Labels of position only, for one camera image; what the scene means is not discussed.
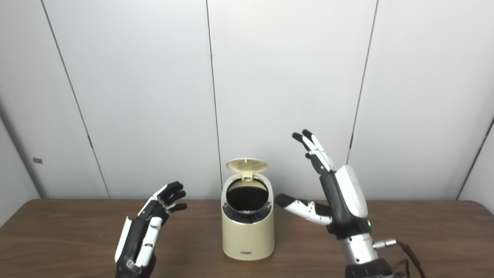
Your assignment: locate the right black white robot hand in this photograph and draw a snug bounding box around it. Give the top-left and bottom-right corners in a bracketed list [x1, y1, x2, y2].
[275, 129, 372, 240]

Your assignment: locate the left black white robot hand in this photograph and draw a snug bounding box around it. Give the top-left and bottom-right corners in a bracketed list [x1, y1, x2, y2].
[114, 181, 188, 278]

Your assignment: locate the round cream bin lid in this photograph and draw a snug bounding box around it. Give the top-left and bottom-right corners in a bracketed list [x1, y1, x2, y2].
[226, 158, 269, 181]

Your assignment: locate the cream-colored bin body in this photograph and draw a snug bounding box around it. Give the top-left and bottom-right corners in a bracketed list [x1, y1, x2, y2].
[221, 172, 275, 261]

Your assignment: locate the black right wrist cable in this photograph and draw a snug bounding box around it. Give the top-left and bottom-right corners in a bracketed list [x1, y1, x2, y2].
[372, 239, 427, 278]

